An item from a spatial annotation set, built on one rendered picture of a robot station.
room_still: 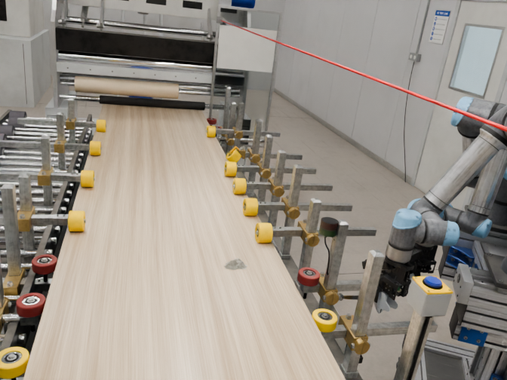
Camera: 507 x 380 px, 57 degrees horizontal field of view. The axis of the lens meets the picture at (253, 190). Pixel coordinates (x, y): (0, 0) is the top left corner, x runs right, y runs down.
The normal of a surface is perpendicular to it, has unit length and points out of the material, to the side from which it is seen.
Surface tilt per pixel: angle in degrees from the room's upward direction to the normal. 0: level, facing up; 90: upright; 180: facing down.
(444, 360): 0
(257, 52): 90
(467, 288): 90
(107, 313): 0
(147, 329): 0
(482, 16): 90
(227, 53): 90
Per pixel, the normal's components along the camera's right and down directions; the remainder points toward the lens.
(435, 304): 0.22, 0.38
